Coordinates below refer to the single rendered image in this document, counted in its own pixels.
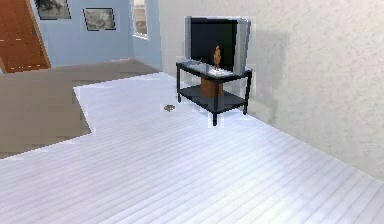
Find brown wooden box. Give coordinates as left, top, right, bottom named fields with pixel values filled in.
left=200, top=76, right=224, bottom=99

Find black television stand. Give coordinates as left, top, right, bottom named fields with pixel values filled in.
left=175, top=58, right=254, bottom=127

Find brown figure statue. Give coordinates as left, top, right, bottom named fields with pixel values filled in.
left=208, top=45, right=234, bottom=78

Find grey television set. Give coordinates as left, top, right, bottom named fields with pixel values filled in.
left=184, top=15, right=252, bottom=76

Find white framed window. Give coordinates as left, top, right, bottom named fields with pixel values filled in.
left=130, top=0, right=149, bottom=40

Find brown wooden door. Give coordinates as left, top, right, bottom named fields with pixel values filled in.
left=0, top=0, right=52, bottom=74

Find small framed wall picture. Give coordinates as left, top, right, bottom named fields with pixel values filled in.
left=82, top=7, right=117, bottom=32

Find large framed wall picture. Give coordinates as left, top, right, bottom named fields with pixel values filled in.
left=34, top=0, right=72, bottom=21

